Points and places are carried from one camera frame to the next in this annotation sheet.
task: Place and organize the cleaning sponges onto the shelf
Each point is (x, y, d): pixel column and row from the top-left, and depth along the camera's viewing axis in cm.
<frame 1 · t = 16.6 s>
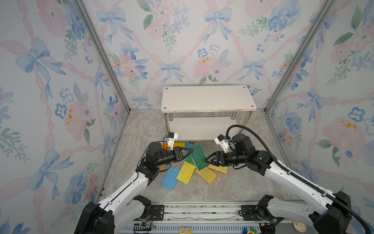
left hand: (193, 151, 70), fingers closed
right hand: (207, 160, 71), fingers open
dark green scouring sponge: (199, 158, 72), point 22 cm above the table
yellow sponge right: (220, 169, 89), point 2 cm above the table
yellow sponge middle: (207, 174, 88), on the table
bright yellow porous sponge: (185, 173, 87), point 2 cm above the table
blue sponge front: (170, 178, 86), point 2 cm above the table
light green sponge: (189, 160, 73), point 21 cm above the table

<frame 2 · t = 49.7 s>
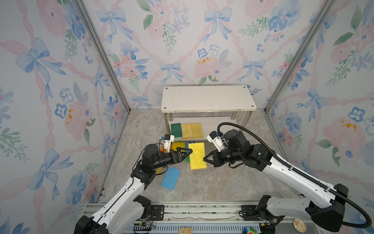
left hand: (189, 152, 70), fingers open
right hand: (203, 158, 67), fingers closed
dark green scouring sponge: (176, 129, 100), point 9 cm above the table
yellow sponge right: (187, 131, 100), point 8 cm above the table
yellow sponge middle: (197, 130, 99), point 9 cm above the table
bright yellow porous sponge: (196, 156, 69), point 25 cm above the table
the other named things where they were.

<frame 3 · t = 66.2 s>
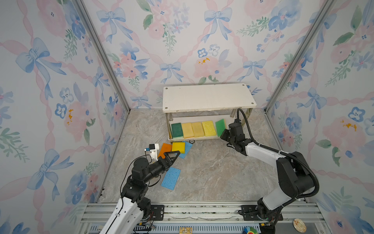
left hand: (178, 155, 70), fingers open
right hand: (223, 130, 94), fingers closed
bright yellow porous sponge: (209, 128, 100), point 9 cm above the table
light green sponge: (220, 126, 100), point 10 cm above the table
the other named things where they were.

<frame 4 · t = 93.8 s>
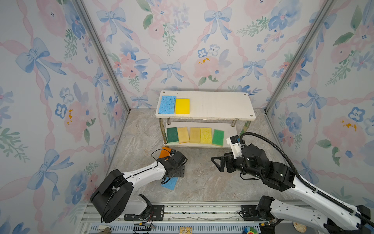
left hand: (176, 169, 87), fingers open
right hand: (217, 156, 67), fingers open
light green sponge: (218, 138, 96), point 8 cm above the table
the other named things where they were.

